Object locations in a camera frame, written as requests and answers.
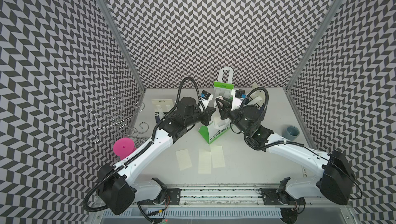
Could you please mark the pink plastic cup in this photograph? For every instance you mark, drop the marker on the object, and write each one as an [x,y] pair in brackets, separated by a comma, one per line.
[124,147]

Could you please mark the aluminium corner post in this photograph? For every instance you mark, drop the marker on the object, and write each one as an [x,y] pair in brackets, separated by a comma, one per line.
[331,13]
[117,36]

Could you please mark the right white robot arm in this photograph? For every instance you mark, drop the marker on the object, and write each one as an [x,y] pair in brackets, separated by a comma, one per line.
[333,177]

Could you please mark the white vented cable duct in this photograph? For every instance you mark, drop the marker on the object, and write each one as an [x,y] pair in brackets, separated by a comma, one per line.
[201,213]

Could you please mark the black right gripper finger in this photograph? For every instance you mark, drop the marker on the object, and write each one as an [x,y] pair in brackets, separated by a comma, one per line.
[220,106]
[223,100]

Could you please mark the cream receipt far left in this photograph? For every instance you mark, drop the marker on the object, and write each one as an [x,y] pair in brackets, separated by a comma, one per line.
[184,160]

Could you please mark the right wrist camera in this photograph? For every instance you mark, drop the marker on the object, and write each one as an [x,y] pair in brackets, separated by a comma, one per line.
[238,97]

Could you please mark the green white bag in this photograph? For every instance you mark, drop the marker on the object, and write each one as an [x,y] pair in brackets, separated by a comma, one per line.
[215,129]
[223,88]

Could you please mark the navy cream Cheerful bag left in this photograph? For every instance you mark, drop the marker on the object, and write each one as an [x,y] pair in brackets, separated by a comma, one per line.
[161,108]

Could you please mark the navy cream cheerful bag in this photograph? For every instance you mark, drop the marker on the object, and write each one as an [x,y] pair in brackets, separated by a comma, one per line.
[161,108]
[257,99]

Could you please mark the aluminium corner post right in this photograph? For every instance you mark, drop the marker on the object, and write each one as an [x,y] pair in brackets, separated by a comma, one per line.
[331,13]

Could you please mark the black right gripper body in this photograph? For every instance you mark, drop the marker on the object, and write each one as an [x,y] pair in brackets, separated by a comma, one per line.
[234,116]

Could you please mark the navy cream Cheerful bag right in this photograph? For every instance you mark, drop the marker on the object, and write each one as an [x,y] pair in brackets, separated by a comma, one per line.
[257,99]

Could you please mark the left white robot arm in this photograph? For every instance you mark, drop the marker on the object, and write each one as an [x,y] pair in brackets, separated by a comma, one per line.
[116,188]

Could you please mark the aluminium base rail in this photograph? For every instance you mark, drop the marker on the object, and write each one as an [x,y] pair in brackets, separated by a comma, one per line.
[236,196]

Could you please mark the cream receipt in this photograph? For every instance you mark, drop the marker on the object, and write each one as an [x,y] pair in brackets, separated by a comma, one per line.
[204,166]
[184,160]
[217,157]

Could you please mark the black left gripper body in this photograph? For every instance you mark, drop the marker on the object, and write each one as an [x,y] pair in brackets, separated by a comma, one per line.
[203,118]

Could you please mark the green white bag front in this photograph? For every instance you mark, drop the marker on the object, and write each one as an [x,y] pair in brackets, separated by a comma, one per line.
[215,129]

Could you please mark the grey blue cup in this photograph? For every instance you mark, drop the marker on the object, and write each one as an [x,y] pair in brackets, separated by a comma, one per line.
[290,133]

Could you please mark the silver wire stand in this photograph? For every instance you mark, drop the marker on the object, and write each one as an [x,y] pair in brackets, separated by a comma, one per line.
[118,122]

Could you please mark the aluminium corner post left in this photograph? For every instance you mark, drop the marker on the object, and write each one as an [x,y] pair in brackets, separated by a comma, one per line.
[117,36]

